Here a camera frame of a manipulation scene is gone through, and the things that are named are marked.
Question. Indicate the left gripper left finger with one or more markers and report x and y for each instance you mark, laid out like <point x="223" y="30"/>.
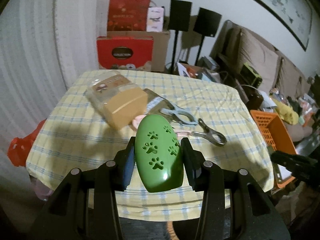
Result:
<point x="84" y="205"/>

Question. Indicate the white curtain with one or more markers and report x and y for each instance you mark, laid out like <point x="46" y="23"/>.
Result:
<point x="45" y="46"/>

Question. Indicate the yellow cloth on sofa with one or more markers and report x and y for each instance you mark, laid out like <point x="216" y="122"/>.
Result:
<point x="286" y="113"/>

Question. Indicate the tan boxed packet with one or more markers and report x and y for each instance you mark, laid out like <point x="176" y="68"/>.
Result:
<point x="116" y="98"/>

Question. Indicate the grey clothes clip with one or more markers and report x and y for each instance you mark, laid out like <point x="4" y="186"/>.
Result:
<point x="213" y="136"/>

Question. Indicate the blue clothes clip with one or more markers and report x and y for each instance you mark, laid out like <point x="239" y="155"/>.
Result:
<point x="181" y="115"/>

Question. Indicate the brown cardboard box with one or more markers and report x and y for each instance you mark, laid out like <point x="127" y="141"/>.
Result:
<point x="160" y="45"/>

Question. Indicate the black speaker on stand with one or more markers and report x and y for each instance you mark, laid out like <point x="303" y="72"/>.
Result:
<point x="206" y="24"/>
<point x="179" y="20"/>

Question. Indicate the brown sofa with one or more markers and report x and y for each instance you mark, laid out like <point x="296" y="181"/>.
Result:
<point x="225" y="53"/>

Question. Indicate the middle beige cushion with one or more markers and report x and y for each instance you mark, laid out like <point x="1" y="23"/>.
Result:
<point x="291" y="81"/>

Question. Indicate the green paw print case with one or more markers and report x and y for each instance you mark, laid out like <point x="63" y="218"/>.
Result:
<point x="158" y="155"/>

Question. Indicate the red plastic bag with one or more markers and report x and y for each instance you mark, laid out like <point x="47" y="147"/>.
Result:
<point x="19" y="148"/>

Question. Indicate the green black power station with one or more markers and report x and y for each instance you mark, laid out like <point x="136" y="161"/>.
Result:
<point x="250" y="75"/>

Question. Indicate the red collection gift box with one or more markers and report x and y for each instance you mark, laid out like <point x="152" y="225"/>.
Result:
<point x="128" y="51"/>

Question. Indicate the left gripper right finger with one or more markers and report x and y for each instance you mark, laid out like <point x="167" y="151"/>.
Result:
<point x="253" y="216"/>

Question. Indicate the framed ink painting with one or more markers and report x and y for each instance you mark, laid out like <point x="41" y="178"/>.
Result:
<point x="295" y="15"/>

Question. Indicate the olive card packet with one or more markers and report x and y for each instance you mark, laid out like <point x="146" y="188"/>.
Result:
<point x="156" y="103"/>

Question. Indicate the large beige cushion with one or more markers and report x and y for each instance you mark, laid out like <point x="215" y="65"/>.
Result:
<point x="261" y="58"/>

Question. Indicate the right black speaker on stand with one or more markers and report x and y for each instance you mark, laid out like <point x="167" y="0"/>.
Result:
<point x="206" y="24"/>

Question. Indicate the orange plastic basket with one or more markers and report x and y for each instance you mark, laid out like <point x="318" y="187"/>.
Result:
<point x="276" y="136"/>

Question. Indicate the left black speaker on stand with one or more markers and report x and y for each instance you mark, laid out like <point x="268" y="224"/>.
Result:
<point x="179" y="20"/>

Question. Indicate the small pink white box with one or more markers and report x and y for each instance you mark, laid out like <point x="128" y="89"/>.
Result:
<point x="155" y="19"/>

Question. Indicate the red gift box upper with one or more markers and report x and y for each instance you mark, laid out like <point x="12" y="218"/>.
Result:
<point x="127" y="15"/>

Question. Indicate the yellow checked tablecloth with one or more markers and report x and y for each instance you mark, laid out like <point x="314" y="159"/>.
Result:
<point x="75" y="135"/>

